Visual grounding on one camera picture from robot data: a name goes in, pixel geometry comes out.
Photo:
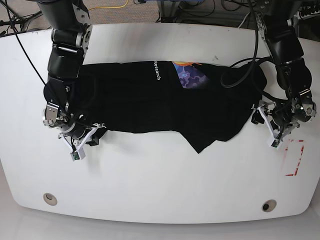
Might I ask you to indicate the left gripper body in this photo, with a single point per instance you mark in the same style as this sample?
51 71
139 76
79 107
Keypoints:
278 122

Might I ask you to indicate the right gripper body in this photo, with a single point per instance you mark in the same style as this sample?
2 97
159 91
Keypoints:
76 135

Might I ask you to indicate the black printed T-shirt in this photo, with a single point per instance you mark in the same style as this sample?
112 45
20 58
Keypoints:
155 96

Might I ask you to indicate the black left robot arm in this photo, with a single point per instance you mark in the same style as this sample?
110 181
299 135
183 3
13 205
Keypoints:
275 21

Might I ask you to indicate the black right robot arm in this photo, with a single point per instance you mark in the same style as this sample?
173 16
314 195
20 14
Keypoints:
66 110

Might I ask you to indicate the red tape marking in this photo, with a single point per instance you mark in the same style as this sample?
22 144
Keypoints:
293 157

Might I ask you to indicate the left table grommet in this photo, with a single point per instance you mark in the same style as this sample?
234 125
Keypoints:
50 199

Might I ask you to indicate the table grommet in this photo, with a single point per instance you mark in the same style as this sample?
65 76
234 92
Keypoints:
50 199
269 205

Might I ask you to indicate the right table grommet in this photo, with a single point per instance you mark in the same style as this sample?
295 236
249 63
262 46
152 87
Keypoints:
269 205

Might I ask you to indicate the white power strip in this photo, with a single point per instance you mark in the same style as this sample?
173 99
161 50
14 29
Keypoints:
309 11

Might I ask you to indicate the black tripod legs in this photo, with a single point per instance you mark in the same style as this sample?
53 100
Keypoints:
15 22

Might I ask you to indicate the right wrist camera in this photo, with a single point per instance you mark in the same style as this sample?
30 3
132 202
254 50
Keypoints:
78 154

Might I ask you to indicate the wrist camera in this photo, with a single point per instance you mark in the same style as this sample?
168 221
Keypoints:
78 154
274 143

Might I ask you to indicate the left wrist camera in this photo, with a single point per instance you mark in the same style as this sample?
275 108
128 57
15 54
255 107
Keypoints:
274 143

